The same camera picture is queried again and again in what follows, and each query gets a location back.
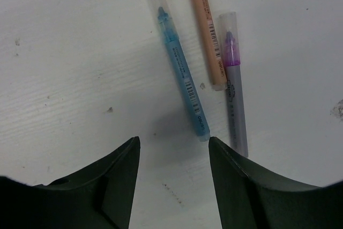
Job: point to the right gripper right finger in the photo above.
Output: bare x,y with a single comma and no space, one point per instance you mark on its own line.
251,196

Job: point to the light blue pen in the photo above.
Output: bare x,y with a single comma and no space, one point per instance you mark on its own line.
162,16

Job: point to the orange tipped pen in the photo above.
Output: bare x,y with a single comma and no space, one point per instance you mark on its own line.
210,44

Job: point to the purple red pen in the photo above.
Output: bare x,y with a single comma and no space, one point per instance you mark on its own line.
234,94

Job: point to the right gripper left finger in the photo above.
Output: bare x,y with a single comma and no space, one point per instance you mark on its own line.
99,195

